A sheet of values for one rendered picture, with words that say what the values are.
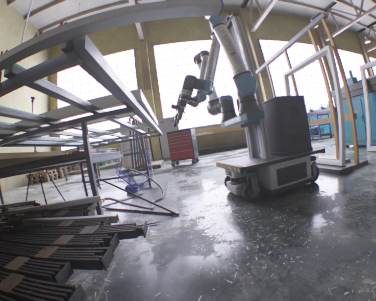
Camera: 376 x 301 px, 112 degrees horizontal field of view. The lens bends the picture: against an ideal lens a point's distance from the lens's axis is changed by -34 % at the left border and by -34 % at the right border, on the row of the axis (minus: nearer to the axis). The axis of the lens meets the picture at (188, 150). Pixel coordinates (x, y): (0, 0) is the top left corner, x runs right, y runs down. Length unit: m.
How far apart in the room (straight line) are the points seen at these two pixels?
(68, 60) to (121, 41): 10.86
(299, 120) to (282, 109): 0.21
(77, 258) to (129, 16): 0.55
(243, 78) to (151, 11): 1.04
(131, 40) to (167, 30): 2.06
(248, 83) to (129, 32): 10.55
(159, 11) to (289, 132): 1.51
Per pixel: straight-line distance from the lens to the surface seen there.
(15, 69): 0.65
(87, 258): 0.49
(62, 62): 0.53
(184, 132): 5.20
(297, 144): 1.79
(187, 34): 11.22
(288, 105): 1.78
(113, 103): 1.24
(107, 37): 11.86
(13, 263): 0.59
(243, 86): 1.36
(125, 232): 0.59
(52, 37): 0.50
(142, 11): 0.43
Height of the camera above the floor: 0.55
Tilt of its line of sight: 2 degrees down
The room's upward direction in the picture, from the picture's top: 9 degrees counter-clockwise
